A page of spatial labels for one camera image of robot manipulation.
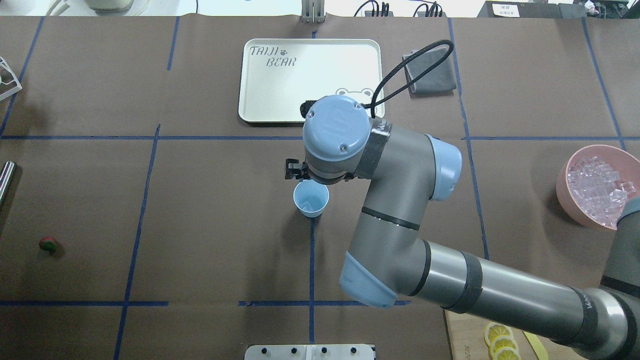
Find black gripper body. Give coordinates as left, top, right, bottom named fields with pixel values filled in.
left=285, top=158, right=311, bottom=181

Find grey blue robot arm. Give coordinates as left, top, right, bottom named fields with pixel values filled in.
left=285, top=95, right=640, bottom=360

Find light blue plastic cup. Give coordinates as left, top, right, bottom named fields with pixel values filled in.
left=292, top=179, right=330, bottom=219

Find pink bowl of ice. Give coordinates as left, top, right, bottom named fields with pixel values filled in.
left=555, top=144, right=640, bottom=231

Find cream bear tray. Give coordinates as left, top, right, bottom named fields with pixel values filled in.
left=238, top=38, right=383, bottom=124

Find grey folded cloth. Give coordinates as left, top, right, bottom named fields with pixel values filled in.
left=404, top=45, right=457, bottom=96

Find wooden cutting board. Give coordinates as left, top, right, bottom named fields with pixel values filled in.
left=445, top=310, right=583, bottom=360

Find red strawberry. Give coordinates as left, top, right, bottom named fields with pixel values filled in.
left=38, top=236, right=58, bottom=254

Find lemon slices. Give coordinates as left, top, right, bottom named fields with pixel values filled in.
left=483, top=322, right=522, bottom=360

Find yellow plastic knife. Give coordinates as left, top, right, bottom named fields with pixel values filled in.
left=523, top=331, right=550, bottom=360

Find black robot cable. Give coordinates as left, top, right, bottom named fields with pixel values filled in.
left=364, top=39, right=455, bottom=111

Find aluminium frame post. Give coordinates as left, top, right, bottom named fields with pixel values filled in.
left=301, top=0, right=326, bottom=24

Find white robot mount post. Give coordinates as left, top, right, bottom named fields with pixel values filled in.
left=244, top=343, right=377, bottom=360

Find white wire cup rack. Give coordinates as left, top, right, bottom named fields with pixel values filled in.
left=0, top=57, right=23, bottom=101

